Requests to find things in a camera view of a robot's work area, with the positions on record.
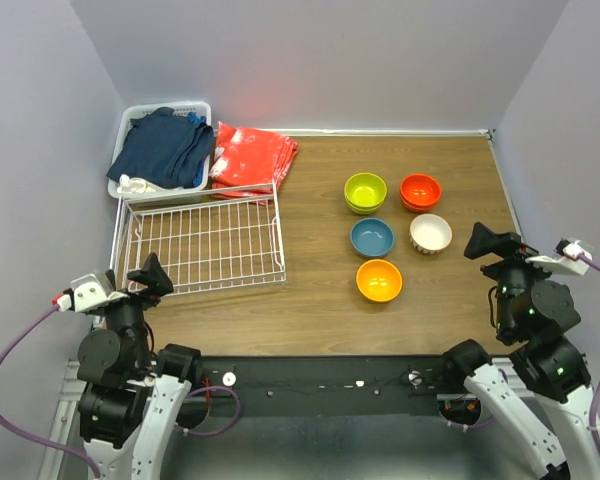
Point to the white cloth bag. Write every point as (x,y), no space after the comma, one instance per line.
(135,185)

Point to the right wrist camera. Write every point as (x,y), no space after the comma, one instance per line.
(569,258)

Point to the white plastic basket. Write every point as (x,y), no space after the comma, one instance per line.
(139,111)

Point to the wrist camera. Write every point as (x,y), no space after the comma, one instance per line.
(569,258)
(89,293)

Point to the lime green bowl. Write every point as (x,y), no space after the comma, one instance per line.
(365,190)
(363,210)

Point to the aluminium frame rail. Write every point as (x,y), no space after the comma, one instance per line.
(464,414)

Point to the white blue patterned bowl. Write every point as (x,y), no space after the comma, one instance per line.
(430,234)

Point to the red white tie-dye towel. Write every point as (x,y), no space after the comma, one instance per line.
(250,159)

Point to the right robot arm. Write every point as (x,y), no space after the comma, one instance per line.
(533,314)

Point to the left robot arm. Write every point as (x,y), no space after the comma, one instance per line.
(132,397)

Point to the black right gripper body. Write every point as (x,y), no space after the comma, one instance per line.
(513,273)

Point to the dark blue denim cloth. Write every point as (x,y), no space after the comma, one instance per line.
(155,149)

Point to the yellow orange bowl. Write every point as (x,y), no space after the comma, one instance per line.
(379,281)

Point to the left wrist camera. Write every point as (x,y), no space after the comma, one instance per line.
(89,293)

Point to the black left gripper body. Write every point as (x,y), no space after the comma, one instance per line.
(128,312)

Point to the orange bowl front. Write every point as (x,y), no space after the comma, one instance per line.
(418,209)

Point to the white wire dish rack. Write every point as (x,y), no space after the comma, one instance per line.
(204,240)

